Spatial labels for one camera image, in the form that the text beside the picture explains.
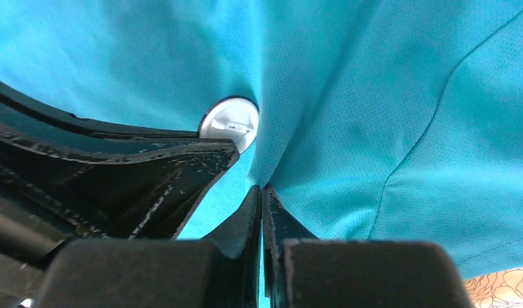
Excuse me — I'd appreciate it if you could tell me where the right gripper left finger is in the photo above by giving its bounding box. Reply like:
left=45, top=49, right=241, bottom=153
left=34, top=185, right=261, bottom=307

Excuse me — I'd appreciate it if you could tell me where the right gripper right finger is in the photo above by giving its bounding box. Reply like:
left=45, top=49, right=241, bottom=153
left=262, top=185, right=472, bottom=307

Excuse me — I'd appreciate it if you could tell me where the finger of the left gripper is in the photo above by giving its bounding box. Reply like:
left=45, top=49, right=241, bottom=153
left=0, top=81, right=239, bottom=307

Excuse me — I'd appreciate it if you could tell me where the blue round brooch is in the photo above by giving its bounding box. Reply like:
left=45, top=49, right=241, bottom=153
left=198, top=96, right=260, bottom=153

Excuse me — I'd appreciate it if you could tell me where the teal t-shirt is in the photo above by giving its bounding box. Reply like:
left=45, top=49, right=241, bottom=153
left=0, top=1, right=523, bottom=280

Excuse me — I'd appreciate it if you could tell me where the floral table mat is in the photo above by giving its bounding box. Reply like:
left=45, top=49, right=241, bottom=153
left=463, top=267, right=523, bottom=308

